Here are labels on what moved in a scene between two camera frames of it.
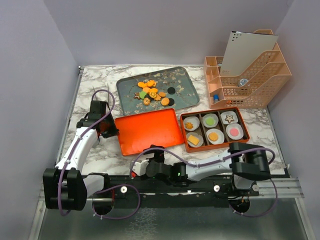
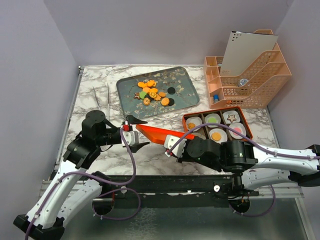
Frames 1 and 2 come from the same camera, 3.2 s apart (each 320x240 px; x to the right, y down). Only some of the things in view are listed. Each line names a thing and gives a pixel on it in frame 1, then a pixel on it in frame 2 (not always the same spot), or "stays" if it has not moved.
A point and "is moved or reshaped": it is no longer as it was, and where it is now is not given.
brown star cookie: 137,95 stays
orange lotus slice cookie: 152,94 stays
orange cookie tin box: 206,129 stays
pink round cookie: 234,132 is moved or reshaped
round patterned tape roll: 242,82 stays
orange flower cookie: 151,83 stays
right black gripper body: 158,156 → 178,153
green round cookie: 210,121 is moved or reshaped
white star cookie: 229,118 stays
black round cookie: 171,90 stays
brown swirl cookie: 189,125 is moved or reshaped
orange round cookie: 213,136 is moved or reshaped
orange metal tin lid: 138,131 is moved or reshaped
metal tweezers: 96,97 stays
